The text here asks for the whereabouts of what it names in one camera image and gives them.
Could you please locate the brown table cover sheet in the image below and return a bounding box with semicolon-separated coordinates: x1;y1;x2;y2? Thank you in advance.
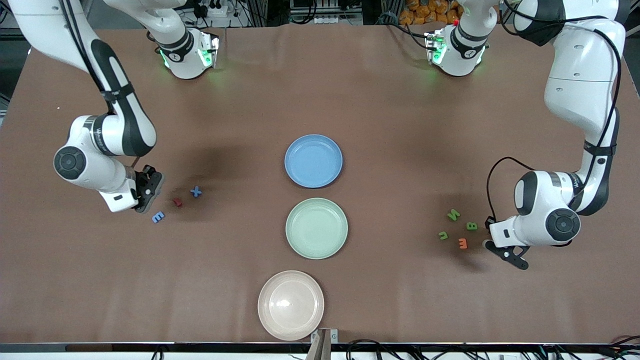
0;22;640;346

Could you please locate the blue plate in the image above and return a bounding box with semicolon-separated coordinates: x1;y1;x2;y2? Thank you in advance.
284;134;344;189

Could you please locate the green plate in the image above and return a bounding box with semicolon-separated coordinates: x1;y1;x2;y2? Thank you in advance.
285;197;349;260

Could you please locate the beige plate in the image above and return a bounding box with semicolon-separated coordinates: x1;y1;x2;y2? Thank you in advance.
257;270;325;342

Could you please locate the white power strip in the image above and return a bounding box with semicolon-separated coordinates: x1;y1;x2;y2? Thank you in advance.
192;0;228;18
290;7;363;26

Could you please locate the orange net bag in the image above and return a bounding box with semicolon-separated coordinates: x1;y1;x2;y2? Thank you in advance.
400;0;463;26

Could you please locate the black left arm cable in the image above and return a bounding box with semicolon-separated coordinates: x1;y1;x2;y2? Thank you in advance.
487;0;623;223

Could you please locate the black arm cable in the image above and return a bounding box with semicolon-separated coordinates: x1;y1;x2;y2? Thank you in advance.
487;0;623;223
57;0;143;171

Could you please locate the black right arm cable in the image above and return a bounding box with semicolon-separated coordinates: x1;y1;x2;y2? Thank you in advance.
57;0;143;171

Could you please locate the black cable loop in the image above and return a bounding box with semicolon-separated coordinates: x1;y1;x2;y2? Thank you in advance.
346;339;401;360

